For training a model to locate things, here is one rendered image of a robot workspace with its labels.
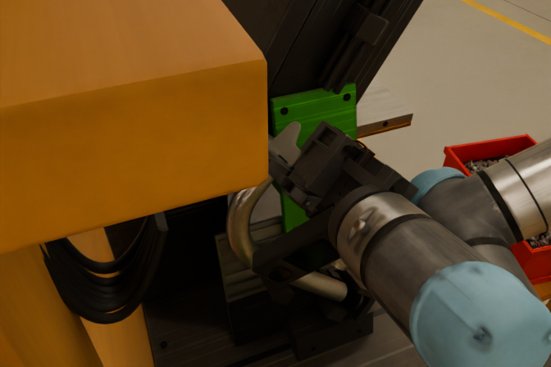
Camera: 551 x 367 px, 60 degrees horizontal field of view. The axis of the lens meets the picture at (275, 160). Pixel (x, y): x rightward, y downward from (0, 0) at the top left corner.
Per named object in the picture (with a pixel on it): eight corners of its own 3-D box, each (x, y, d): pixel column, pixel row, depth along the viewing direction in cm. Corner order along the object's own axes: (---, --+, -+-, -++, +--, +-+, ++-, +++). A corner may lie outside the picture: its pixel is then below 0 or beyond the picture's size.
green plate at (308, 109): (333, 195, 77) (327, 68, 68) (359, 221, 70) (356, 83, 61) (267, 214, 74) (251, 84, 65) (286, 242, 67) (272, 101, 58)
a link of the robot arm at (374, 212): (399, 308, 39) (334, 272, 35) (371, 276, 43) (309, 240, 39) (457, 237, 38) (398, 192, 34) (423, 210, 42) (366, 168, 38)
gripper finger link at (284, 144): (289, 115, 58) (329, 145, 50) (260, 153, 58) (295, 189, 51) (271, 101, 56) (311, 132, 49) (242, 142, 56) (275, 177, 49)
